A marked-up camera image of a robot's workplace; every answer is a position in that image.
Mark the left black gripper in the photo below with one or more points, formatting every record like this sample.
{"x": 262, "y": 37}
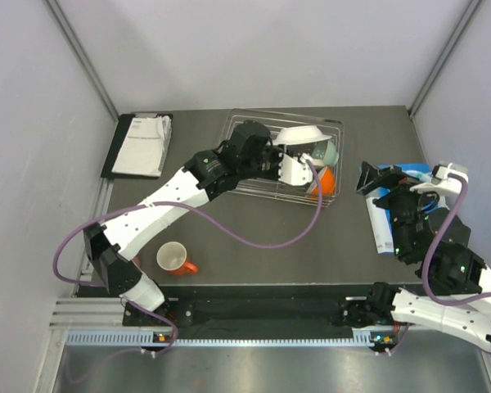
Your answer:
{"x": 277, "y": 153}

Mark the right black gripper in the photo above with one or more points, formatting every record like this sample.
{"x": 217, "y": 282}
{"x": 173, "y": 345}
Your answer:
{"x": 385, "y": 177}

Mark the metal wire dish rack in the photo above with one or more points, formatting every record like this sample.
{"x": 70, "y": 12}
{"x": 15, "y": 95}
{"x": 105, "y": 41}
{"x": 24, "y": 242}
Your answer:
{"x": 275, "y": 121}

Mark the white blue-rimmed plate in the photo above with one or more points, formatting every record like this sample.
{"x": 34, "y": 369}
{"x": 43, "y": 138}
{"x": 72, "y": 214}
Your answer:
{"x": 300, "y": 135}

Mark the small white bowl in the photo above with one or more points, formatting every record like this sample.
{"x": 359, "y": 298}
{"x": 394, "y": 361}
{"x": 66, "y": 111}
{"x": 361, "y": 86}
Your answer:
{"x": 327, "y": 180}

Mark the green ceramic bowl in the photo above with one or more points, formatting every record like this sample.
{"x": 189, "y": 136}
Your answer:
{"x": 325, "y": 154}

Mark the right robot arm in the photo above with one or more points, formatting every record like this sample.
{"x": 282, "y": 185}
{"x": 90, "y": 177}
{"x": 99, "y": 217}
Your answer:
{"x": 456, "y": 297}

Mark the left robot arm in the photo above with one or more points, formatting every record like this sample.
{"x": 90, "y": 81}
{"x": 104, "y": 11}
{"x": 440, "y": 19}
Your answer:
{"x": 112, "y": 244}

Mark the blue folder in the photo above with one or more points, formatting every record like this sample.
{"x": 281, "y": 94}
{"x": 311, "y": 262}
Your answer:
{"x": 380, "y": 217}

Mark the teal cat-ear headphones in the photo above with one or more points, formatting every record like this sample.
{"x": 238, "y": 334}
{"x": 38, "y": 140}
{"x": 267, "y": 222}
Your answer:
{"x": 421, "y": 176}

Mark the orange white mug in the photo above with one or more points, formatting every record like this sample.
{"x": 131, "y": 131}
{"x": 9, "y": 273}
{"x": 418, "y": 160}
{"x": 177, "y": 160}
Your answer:
{"x": 172, "y": 257}

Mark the black tray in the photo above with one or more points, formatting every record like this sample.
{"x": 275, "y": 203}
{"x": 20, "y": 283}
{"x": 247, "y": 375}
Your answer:
{"x": 120, "y": 132}

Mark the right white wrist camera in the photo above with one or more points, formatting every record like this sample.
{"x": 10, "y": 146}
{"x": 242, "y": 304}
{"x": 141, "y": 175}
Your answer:
{"x": 443, "y": 184}

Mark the aluminium rail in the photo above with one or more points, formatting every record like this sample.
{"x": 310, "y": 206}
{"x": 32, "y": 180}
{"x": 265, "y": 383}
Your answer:
{"x": 87, "y": 314}

